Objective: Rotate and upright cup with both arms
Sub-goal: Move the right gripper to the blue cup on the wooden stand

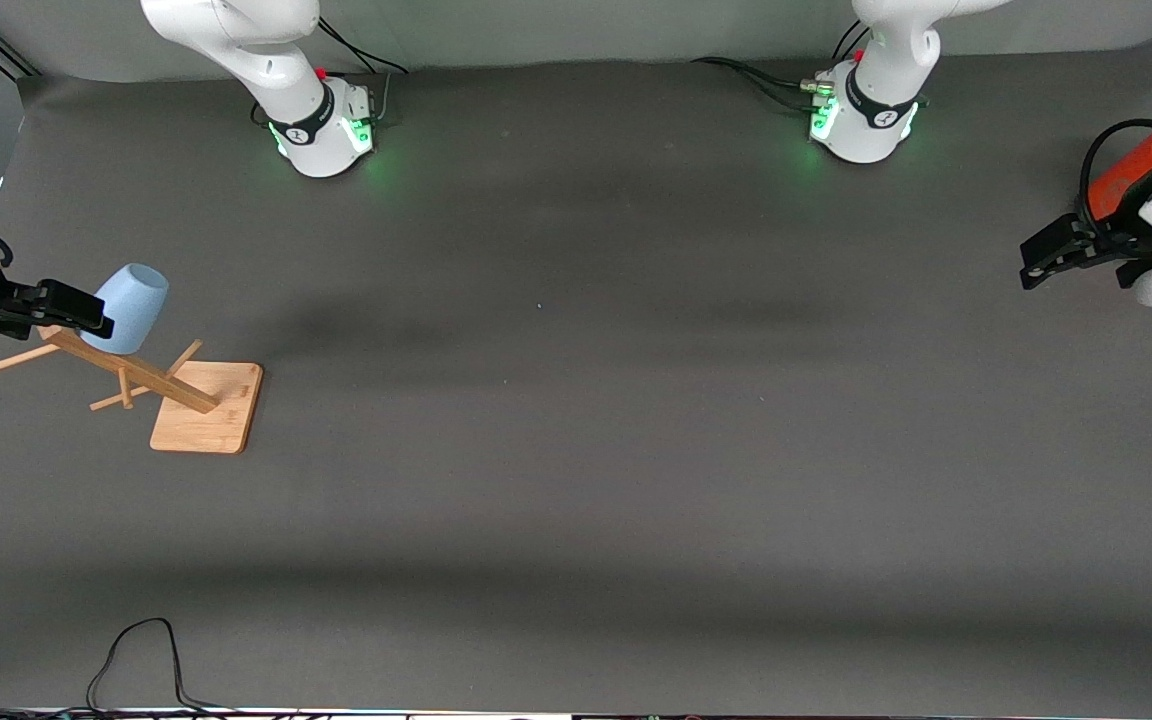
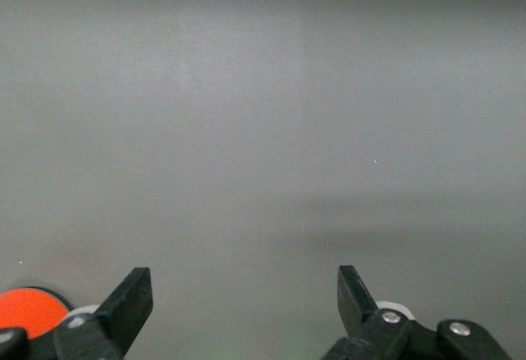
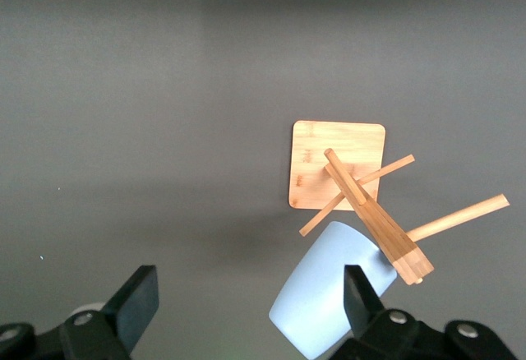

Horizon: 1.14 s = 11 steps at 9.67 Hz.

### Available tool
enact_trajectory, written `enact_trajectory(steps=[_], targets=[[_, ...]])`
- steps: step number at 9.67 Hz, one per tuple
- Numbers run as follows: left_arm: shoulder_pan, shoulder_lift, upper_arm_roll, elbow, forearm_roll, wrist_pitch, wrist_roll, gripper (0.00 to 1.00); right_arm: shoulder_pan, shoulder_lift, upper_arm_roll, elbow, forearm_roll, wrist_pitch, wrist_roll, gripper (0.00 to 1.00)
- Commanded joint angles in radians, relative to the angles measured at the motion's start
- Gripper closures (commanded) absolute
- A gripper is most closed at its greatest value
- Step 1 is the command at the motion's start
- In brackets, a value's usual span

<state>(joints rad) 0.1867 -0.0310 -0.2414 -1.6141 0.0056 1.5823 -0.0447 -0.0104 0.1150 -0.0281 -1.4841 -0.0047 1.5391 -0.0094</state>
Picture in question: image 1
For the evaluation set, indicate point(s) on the black frame rail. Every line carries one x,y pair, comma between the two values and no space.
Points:
14,60

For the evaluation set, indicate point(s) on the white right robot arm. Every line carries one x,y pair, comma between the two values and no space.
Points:
286,70

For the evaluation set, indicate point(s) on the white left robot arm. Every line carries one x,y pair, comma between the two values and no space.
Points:
876,110

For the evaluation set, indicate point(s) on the light blue cup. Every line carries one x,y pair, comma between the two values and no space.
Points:
136,300

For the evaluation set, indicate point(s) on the orange cylindrical canister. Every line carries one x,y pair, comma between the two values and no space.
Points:
1121,185

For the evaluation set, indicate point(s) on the wooden cup rack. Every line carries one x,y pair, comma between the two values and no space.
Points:
206,420

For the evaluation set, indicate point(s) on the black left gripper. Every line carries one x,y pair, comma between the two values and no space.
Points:
1112,246

